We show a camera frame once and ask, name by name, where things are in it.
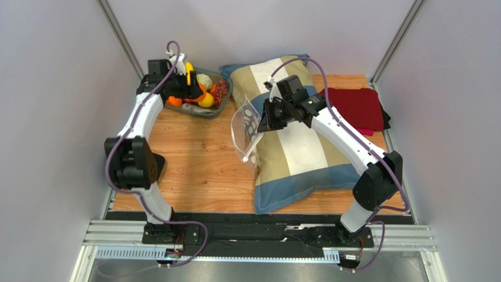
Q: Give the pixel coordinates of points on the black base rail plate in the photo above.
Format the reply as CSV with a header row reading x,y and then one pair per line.
x,y
268,236

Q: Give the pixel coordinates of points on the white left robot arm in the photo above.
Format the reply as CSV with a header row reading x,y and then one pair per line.
x,y
131,167

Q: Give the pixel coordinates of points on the blue beige white pillow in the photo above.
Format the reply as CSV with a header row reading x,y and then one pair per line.
x,y
299,170

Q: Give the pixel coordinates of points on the pink cloth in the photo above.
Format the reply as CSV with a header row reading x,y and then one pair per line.
x,y
366,132

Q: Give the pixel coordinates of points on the yellow banana bunch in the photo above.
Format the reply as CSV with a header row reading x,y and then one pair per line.
x,y
189,73

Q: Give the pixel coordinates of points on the yellow lemon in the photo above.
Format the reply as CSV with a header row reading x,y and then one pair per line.
x,y
207,101

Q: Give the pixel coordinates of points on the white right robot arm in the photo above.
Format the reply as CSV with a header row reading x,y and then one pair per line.
x,y
380,172

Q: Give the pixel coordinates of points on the orange fruit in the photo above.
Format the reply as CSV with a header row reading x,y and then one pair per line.
x,y
175,102

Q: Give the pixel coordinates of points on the red grape bunch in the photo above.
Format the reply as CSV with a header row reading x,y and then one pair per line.
x,y
221,92

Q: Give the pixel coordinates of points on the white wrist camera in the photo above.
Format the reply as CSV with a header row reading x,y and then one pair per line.
x,y
275,98
179,63

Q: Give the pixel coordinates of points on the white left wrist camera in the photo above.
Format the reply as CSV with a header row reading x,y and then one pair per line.
x,y
179,63

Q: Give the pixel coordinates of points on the red peach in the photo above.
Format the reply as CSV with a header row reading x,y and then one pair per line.
x,y
196,93

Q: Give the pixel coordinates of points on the clear polka-dot zip bag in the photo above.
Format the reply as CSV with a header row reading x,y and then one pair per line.
x,y
244,133

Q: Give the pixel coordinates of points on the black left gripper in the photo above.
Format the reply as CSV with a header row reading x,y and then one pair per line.
x,y
193,91

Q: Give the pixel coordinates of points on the green cabbage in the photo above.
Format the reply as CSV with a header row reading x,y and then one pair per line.
x,y
205,80

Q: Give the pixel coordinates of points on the grey plastic fruit basin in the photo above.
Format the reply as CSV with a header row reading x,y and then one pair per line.
x,y
212,112

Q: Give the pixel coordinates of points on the red folded cloth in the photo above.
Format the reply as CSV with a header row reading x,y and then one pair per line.
x,y
360,107

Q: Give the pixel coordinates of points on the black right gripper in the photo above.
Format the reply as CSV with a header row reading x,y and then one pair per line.
x,y
269,114

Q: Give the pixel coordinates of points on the small orange pumpkin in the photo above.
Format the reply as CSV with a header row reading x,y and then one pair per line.
x,y
213,89

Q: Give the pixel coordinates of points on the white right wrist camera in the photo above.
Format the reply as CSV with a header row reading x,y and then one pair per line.
x,y
275,98

